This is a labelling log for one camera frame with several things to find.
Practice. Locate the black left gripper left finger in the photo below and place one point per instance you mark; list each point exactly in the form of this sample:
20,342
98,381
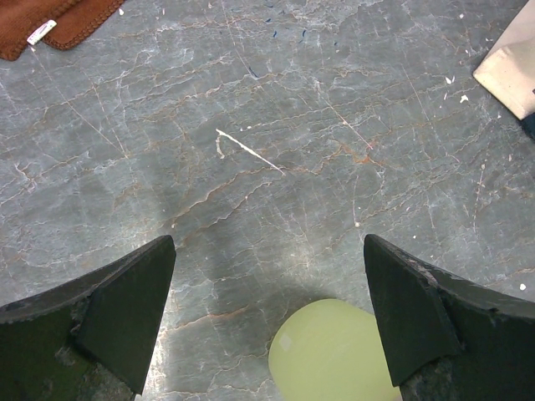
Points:
91,338

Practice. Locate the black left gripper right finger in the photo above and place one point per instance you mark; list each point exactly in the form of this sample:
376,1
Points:
444,337

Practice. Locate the green bottle with white cap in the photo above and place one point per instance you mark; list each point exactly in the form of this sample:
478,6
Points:
330,350

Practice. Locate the beige canvas tote bag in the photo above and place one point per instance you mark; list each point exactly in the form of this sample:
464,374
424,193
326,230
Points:
507,72

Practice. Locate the brown folded towel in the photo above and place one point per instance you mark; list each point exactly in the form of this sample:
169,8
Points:
60,24

